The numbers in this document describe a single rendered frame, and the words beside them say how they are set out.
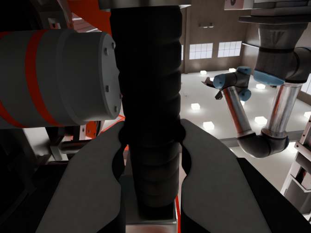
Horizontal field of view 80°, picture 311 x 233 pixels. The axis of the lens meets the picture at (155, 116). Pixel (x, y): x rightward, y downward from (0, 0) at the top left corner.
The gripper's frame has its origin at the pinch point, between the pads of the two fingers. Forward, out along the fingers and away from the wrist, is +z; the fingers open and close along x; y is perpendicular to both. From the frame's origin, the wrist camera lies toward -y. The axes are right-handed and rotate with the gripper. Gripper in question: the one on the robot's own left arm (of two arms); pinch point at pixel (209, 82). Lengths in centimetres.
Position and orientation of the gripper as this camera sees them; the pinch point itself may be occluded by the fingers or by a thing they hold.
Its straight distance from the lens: 145.3
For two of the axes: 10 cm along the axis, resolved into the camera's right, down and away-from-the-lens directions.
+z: -3.5, -4.4, 8.2
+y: 0.8, -8.9, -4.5
